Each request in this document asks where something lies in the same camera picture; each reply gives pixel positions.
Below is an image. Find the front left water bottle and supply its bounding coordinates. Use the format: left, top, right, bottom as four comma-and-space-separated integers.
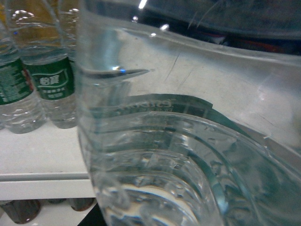
0, 4, 46, 134

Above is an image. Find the dark bottle below shelf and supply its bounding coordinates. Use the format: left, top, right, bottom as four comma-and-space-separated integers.
0, 200, 41, 224
68, 198, 95, 211

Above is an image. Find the water bottle white cap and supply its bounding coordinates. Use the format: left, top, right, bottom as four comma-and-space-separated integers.
76, 0, 301, 226
4, 0, 76, 129

